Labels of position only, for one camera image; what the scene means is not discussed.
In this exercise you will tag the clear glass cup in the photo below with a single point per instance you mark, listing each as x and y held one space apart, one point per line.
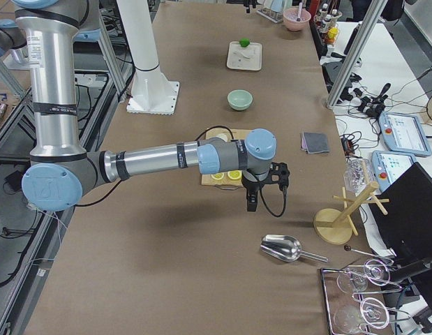
357 174

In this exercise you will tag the mint green bowl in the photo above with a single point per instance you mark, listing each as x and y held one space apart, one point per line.
240 100

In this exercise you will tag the aluminium frame post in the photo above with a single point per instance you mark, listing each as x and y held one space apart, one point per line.
361 38

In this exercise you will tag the upper lemon slice stack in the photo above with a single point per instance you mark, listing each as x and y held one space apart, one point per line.
218 176

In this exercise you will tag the teach pendant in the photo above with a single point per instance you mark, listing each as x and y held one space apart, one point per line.
388 166
404 133

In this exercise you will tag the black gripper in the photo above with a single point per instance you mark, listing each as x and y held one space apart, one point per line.
250 186

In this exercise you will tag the cream rabbit print tray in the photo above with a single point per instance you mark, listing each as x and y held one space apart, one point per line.
238 63

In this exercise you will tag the green lime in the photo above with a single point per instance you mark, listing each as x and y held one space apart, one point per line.
244 42

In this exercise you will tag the metal scoop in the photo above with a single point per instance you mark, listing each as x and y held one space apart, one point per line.
287 248

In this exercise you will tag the white plastic spoon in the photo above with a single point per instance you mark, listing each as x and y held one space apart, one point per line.
244 55

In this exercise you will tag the wooden mug tree stand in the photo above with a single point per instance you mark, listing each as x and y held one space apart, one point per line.
336 227

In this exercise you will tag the pink bowl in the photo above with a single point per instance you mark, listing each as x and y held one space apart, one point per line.
293 21

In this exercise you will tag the black monitor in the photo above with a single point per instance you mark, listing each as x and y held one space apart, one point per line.
407 226

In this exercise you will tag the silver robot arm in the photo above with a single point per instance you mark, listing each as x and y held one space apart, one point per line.
46 134
249 4

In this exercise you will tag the wire glass rack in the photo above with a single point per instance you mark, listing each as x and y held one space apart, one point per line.
353 298

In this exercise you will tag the folded grey cloth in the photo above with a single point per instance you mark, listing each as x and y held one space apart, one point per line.
314 143

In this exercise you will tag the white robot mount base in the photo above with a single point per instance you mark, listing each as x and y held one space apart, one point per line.
151 91

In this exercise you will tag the upper teach pendant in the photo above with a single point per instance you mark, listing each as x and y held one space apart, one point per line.
404 133

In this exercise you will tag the lower teach pendant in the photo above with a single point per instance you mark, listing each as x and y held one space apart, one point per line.
388 166

